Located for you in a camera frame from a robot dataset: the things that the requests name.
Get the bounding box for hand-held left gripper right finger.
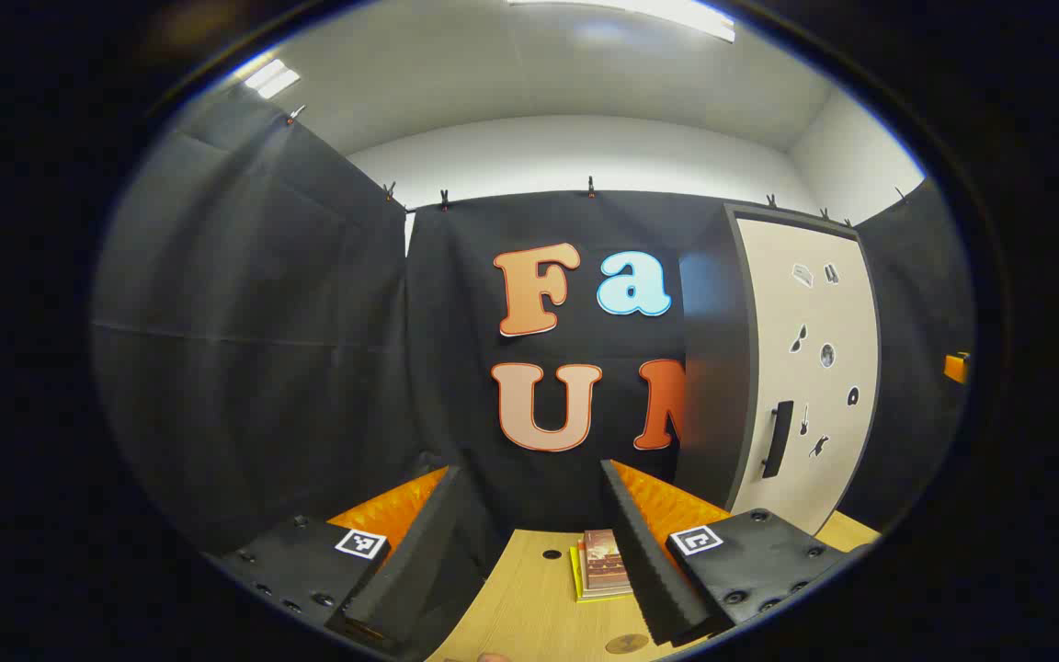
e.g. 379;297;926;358
599;458;872;647

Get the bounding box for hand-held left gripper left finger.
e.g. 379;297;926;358
205;464;472;657

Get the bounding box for black cabinet door handle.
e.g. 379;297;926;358
762;401;795;480

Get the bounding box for beige cabinet door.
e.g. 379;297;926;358
730;216;881;536

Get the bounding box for dark grey cabinet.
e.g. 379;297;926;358
675;202;884;534

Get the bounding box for brown cover book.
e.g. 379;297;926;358
581;529;632;594

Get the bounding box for yellow book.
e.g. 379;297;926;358
569;544;633;604

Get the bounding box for black backdrop cloth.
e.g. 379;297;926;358
93;87;976;553

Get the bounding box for row of backdrop clips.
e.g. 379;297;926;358
286;104;907;227

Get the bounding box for ceiling light panel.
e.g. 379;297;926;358
507;0;737;43
245;59;302;100

